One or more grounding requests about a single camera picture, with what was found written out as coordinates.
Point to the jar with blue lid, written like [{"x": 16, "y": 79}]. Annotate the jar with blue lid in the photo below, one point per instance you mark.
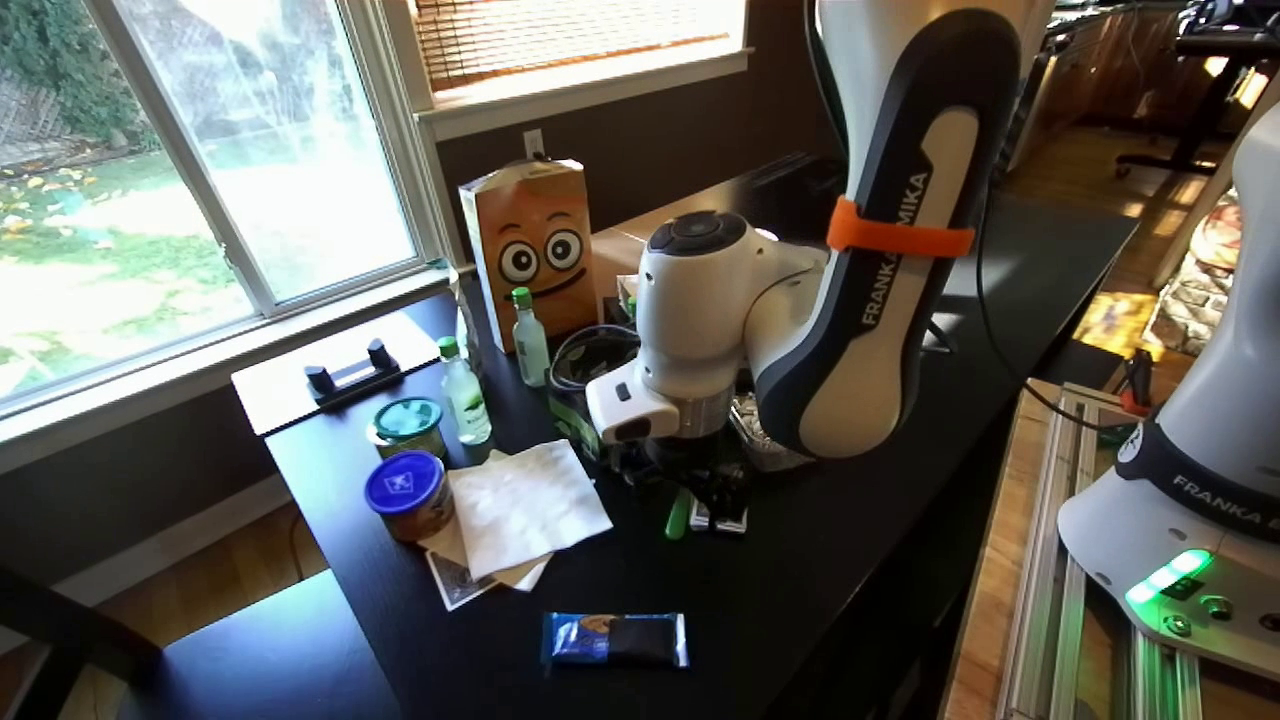
[{"x": 405, "y": 491}]

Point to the brown paper bag with face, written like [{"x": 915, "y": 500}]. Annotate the brown paper bag with face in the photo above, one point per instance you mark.
[{"x": 532, "y": 244}]

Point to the dark bench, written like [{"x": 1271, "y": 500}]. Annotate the dark bench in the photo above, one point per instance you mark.
[{"x": 266, "y": 652}]

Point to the bamboo window blind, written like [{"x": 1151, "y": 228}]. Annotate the bamboo window blind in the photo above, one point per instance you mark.
[{"x": 575, "y": 35}]

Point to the white wall outlet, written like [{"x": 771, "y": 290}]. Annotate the white wall outlet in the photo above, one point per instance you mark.
[{"x": 532, "y": 142}]

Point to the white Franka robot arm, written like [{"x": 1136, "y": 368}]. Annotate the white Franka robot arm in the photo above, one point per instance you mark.
[{"x": 852, "y": 375}]

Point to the snack display rack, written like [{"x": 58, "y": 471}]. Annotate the snack display rack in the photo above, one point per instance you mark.
[{"x": 1195, "y": 292}]

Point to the dark desk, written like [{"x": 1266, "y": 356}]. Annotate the dark desk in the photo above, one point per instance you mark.
[{"x": 1222, "y": 54}]

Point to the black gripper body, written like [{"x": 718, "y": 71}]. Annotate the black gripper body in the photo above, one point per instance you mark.
[{"x": 686, "y": 460}]

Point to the green plastic spoon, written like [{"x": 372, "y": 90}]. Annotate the green plastic spoon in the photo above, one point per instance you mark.
[{"x": 676, "y": 515}]

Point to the clear bottle with green cap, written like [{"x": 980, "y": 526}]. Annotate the clear bottle with green cap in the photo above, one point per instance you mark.
[
  {"x": 464, "y": 401},
  {"x": 528, "y": 346}
]

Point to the playing card deck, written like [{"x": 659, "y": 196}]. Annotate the playing card deck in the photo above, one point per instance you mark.
[{"x": 735, "y": 519}]

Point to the aluminium rail frame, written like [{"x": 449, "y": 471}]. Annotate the aluminium rail frame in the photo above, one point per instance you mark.
[{"x": 1053, "y": 561}]

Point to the white paper napkin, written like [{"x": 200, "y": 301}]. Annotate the white paper napkin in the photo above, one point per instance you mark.
[{"x": 527, "y": 507}]

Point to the jar with teal lid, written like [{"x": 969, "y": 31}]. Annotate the jar with teal lid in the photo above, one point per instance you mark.
[{"x": 405, "y": 425}]

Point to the tan paper and card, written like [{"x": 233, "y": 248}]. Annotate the tan paper and card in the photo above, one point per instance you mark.
[{"x": 455, "y": 583}]

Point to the white board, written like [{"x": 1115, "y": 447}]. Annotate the white board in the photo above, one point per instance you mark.
[{"x": 275, "y": 385}]

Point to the large glass window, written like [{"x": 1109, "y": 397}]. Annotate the large glass window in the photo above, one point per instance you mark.
[{"x": 163, "y": 213}]

